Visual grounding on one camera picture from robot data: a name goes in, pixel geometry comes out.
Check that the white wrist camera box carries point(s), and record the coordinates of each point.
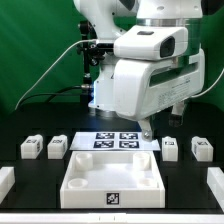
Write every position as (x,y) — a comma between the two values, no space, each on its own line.
(152,43)

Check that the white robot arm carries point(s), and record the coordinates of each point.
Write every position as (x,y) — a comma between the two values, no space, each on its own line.
(113,18)

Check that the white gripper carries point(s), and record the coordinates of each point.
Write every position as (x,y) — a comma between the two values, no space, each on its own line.
(135,99)

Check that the white left obstacle block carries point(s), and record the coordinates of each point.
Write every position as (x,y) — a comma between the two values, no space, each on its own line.
(7,180)

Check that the white square table top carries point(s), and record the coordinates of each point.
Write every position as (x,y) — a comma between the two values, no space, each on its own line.
(112,179)

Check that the white obstacle block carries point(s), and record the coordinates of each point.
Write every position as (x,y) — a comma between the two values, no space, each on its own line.
(215,181)
(7,180)

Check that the white right obstacle block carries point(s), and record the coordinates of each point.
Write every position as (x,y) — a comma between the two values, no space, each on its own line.
(215,181)

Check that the black camera stand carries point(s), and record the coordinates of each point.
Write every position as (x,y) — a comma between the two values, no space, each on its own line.
(87,50)

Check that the white sheet with markers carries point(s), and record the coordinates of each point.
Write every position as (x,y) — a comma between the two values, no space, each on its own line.
(110,141)

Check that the white front rail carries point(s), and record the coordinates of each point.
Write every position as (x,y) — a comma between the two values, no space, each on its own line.
(13,218)

